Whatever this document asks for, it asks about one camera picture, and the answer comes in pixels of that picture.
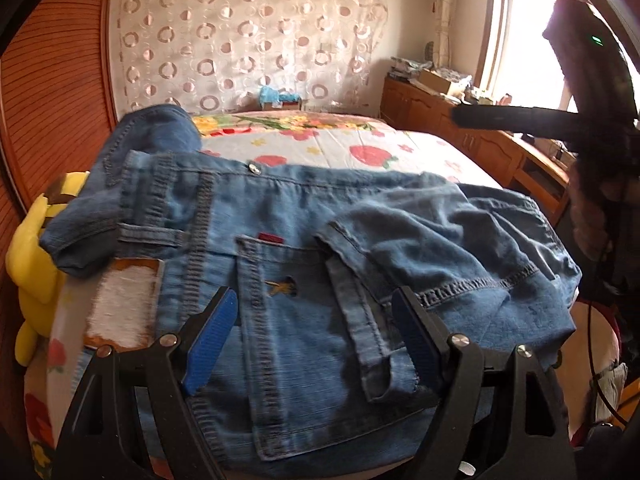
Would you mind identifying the stack of magazines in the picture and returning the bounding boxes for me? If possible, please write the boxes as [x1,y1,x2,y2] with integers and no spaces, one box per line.
[389,55,434,80]

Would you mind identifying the yellow plush toy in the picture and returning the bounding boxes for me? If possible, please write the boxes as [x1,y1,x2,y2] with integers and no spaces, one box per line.
[6,170,92,367]

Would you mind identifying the medium blue jeans pants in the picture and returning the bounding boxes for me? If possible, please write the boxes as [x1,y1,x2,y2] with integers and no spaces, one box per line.
[84,150,584,462]

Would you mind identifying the checked window curtain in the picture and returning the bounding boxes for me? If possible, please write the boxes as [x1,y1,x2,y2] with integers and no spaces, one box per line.
[425,0,457,69]

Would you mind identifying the long wooden cabinet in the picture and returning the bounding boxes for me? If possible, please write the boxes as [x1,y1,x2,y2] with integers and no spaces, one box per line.
[380,74,574,223]

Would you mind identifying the window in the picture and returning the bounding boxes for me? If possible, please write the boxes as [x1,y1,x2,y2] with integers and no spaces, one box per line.
[476,0,640,122]

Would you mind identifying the cardboard box on cabinet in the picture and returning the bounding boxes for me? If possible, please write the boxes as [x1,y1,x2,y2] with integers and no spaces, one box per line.
[417,68,464,98]

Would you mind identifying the wooden slatted wardrobe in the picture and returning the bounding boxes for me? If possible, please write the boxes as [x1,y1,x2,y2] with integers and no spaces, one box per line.
[0,0,122,411]

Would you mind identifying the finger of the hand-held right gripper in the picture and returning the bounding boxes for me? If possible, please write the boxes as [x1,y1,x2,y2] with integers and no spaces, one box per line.
[451,103,582,137]

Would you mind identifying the circle patterned wall curtain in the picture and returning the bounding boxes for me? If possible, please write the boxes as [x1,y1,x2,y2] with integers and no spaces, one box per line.
[113,0,392,117]

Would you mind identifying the bed with floral sheet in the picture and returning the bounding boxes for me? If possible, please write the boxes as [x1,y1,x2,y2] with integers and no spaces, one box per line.
[24,109,507,480]

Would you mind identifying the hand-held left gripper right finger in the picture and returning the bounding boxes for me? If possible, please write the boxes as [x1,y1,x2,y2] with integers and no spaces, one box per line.
[391,285,572,480]

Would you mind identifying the black cable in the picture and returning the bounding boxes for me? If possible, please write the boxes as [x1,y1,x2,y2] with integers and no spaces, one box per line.
[584,240,632,427]

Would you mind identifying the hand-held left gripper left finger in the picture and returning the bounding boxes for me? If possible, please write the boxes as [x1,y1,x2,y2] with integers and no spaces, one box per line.
[55,285,239,480]

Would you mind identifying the person's right hand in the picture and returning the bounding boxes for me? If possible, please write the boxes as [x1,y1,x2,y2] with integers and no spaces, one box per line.
[571,187,610,262]

